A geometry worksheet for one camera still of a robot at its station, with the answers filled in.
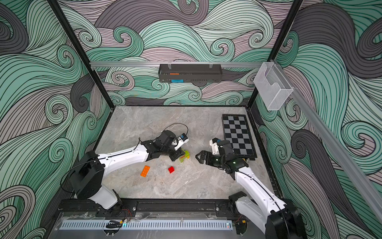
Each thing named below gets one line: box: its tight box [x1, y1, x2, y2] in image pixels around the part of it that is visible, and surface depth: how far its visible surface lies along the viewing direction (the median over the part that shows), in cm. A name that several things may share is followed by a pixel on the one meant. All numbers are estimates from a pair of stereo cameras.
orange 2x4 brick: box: [140, 165, 151, 178], surface depth 87 cm
